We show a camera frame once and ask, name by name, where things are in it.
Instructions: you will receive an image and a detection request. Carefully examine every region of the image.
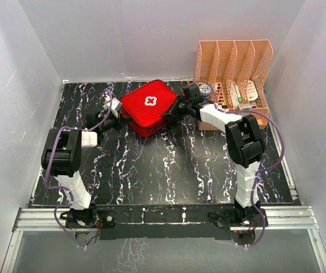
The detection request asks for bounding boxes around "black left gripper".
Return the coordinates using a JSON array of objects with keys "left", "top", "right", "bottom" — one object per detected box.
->
[{"left": 98, "top": 110, "right": 131, "bottom": 133}]

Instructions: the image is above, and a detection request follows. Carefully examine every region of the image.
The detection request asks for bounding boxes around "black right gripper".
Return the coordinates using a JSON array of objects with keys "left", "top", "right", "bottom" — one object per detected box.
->
[{"left": 162, "top": 96, "right": 192, "bottom": 122}]

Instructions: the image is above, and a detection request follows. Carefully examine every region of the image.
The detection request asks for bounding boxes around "red black medicine case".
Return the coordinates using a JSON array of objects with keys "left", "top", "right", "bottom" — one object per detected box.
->
[{"left": 121, "top": 80, "right": 178, "bottom": 137}]

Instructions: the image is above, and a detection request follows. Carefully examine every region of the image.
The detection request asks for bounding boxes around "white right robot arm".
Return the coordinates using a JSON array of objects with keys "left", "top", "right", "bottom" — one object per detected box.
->
[{"left": 162, "top": 83, "right": 266, "bottom": 226}]

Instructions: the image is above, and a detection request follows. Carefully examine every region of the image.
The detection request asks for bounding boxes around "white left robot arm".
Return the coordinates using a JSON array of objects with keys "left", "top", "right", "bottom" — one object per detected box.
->
[{"left": 41, "top": 91, "right": 128, "bottom": 227}]

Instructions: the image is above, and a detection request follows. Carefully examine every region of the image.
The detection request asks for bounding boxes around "round blue patterned tin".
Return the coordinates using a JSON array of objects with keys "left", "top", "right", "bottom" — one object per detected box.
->
[{"left": 199, "top": 84, "right": 212, "bottom": 97}]

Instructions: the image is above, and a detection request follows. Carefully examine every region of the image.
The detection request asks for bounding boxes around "grey stapler box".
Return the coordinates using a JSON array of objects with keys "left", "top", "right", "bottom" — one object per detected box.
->
[{"left": 236, "top": 104, "right": 252, "bottom": 111}]

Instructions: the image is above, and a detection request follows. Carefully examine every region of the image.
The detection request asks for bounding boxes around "peach plastic desk organizer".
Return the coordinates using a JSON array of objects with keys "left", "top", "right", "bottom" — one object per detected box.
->
[{"left": 193, "top": 39, "right": 274, "bottom": 131}]

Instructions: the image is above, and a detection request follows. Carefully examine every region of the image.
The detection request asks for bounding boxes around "pink white card pack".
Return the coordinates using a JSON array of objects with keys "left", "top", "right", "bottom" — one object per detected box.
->
[{"left": 246, "top": 80, "right": 258, "bottom": 101}]

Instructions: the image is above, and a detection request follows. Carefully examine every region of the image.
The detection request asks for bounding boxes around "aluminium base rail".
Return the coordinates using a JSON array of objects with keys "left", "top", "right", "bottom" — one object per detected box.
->
[{"left": 13, "top": 205, "right": 319, "bottom": 231}]

